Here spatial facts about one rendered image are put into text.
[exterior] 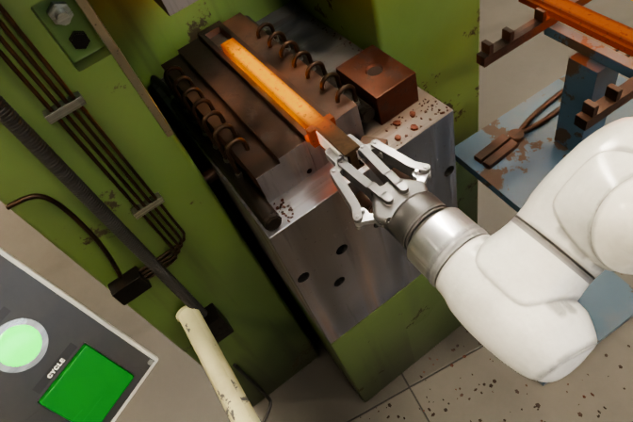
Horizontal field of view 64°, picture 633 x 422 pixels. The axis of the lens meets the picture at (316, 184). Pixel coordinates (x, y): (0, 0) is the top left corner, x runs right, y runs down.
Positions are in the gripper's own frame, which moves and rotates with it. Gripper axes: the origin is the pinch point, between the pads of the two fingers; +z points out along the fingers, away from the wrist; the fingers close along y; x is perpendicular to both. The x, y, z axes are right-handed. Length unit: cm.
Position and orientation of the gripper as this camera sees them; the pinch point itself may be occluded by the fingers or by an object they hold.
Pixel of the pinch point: (337, 144)
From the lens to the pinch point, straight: 75.8
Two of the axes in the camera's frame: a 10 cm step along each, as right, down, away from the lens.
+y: 8.1, -5.6, 2.0
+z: -5.5, -5.8, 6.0
